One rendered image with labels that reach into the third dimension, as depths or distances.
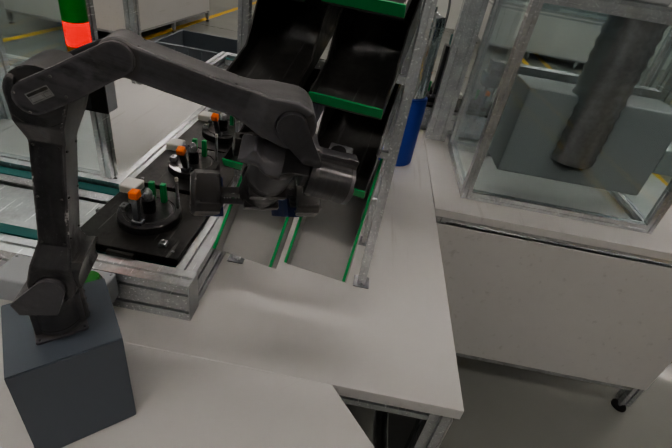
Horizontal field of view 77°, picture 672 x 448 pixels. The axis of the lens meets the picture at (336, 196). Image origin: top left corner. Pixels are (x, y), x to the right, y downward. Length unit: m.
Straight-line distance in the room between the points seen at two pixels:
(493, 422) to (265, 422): 1.37
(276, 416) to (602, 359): 1.56
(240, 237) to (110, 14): 5.30
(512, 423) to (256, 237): 1.50
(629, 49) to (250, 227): 1.17
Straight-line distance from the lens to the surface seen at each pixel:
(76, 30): 1.09
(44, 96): 0.50
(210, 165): 1.25
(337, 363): 0.93
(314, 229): 0.92
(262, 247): 0.92
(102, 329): 0.74
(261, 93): 0.47
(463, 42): 1.89
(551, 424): 2.21
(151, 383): 0.91
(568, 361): 2.11
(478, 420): 2.05
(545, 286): 1.77
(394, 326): 1.02
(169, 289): 0.94
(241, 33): 0.85
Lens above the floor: 1.60
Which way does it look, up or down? 32 degrees down
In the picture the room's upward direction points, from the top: 10 degrees clockwise
